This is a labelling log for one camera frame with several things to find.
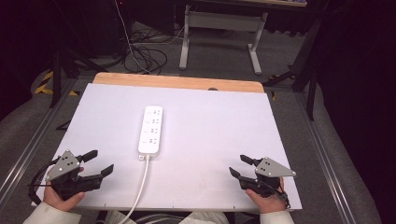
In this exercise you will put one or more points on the black stand with angled legs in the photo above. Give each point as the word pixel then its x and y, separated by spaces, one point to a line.
pixel 311 77

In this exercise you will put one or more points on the aluminium floor rail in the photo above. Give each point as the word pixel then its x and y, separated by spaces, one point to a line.
pixel 34 143
pixel 327 168

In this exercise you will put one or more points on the person's right hand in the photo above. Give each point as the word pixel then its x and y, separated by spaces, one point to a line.
pixel 271 203

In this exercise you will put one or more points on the yellow and black floor tape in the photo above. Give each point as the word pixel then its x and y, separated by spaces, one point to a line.
pixel 43 88

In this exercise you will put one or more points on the person's legs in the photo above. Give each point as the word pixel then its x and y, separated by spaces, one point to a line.
pixel 199 217

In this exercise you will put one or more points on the white power strip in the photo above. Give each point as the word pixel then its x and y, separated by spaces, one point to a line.
pixel 150 130

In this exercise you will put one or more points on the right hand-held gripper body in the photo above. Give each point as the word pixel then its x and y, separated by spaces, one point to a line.
pixel 272 169

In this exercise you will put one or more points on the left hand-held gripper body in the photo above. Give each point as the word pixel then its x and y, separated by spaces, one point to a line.
pixel 63 166

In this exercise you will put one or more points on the black tripod stand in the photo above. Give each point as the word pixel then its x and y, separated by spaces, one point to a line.
pixel 56 77

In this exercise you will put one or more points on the white metal desk frame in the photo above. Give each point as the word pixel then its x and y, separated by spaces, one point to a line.
pixel 221 20

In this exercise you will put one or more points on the person's left hand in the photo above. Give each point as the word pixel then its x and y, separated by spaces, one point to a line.
pixel 60 203

